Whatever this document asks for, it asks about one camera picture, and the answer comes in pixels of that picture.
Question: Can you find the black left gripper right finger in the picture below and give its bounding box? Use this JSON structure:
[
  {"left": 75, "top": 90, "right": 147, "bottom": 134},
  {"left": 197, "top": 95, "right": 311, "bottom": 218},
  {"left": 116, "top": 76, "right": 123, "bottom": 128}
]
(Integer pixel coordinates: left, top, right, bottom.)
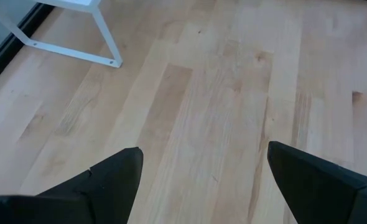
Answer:
[{"left": 267, "top": 141, "right": 367, "bottom": 224}]

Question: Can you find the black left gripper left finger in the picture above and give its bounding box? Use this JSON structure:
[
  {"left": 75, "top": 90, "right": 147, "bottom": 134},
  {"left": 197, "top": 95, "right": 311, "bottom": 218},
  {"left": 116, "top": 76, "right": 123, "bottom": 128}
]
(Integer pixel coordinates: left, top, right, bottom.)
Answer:
[{"left": 0, "top": 147, "right": 144, "bottom": 224}]

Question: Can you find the black metal table frame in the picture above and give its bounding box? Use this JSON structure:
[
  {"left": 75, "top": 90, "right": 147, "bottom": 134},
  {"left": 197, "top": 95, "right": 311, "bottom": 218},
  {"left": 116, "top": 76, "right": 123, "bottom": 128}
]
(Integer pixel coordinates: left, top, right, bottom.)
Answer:
[{"left": 0, "top": 2, "right": 55, "bottom": 93}]

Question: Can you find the white perforated metal shelf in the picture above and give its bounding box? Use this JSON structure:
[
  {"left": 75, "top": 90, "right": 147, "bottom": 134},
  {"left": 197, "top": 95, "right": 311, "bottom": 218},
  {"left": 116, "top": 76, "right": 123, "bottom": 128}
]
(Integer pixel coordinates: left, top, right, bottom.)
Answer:
[{"left": 0, "top": 0, "right": 124, "bottom": 68}]

